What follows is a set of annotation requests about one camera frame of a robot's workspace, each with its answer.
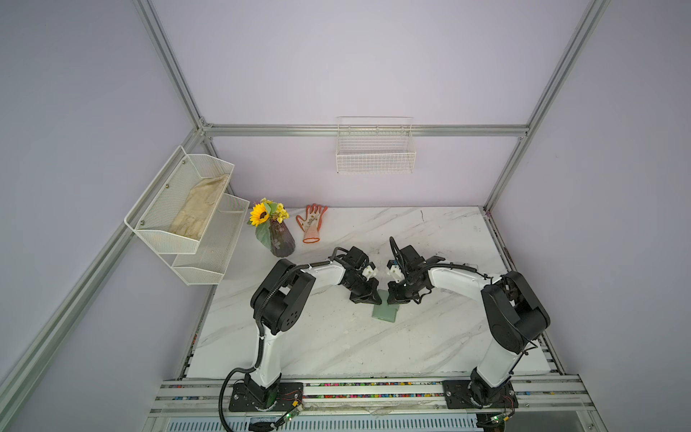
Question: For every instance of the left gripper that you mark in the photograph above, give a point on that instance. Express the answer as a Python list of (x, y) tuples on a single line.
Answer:
[(371, 295)]

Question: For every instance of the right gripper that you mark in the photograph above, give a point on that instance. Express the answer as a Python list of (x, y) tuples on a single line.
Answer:
[(402, 290)]

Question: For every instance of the green card holder wallet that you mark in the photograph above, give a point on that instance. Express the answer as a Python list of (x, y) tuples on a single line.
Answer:
[(385, 311)]

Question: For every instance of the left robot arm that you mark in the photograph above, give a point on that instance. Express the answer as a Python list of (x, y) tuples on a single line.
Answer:
[(282, 296)]

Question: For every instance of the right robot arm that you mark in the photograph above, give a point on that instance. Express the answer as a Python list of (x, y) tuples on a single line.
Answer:
[(514, 314)]

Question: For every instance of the orange work glove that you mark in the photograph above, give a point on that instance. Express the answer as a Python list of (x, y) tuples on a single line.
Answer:
[(310, 222)]

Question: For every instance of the dark glass vase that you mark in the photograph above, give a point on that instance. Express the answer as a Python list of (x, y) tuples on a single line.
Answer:
[(282, 241)]

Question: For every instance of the yellow sunflower bouquet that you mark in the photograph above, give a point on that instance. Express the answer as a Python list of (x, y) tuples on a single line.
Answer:
[(265, 211)]

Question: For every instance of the white mesh lower shelf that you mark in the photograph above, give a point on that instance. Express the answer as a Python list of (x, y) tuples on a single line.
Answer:
[(209, 264)]

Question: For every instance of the white mesh shelf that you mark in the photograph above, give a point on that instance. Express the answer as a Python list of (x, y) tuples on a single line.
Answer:
[(209, 264), (150, 218)]

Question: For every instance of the beige cloth in shelf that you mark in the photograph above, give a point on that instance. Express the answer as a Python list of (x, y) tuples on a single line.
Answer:
[(193, 218)]

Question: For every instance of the white mesh upper shelf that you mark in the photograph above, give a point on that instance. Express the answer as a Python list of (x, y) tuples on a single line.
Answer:
[(150, 218)]

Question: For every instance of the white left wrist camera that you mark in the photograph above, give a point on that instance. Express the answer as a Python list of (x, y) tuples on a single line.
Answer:
[(369, 271)]

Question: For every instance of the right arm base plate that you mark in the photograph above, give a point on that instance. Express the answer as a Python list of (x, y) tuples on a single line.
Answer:
[(475, 394)]

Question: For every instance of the white wire wall basket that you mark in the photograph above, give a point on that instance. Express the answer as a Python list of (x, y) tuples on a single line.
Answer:
[(375, 145)]

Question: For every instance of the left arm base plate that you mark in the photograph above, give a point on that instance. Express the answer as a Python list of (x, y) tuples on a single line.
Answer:
[(280, 397)]

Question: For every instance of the aluminium front rail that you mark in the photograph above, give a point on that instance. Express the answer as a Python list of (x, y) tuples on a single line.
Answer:
[(551, 392)]

